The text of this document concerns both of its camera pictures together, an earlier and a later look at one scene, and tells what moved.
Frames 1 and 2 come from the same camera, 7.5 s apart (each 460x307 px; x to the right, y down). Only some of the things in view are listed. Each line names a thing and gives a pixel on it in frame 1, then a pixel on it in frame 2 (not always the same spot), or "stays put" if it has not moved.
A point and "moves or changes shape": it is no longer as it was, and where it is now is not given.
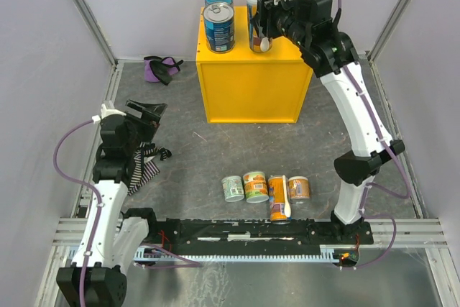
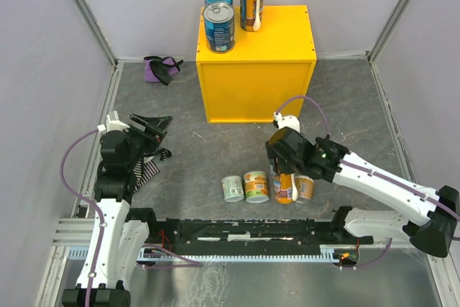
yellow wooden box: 246,87 stays put
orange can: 298,188 moves or changes shape
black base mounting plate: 244,234 stays put
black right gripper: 268,16 → 284,156
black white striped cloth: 144,167 stays put
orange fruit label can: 255,186 stays put
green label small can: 233,188 stays put
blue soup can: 219,22 stays put
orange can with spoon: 279,205 moves or changes shape
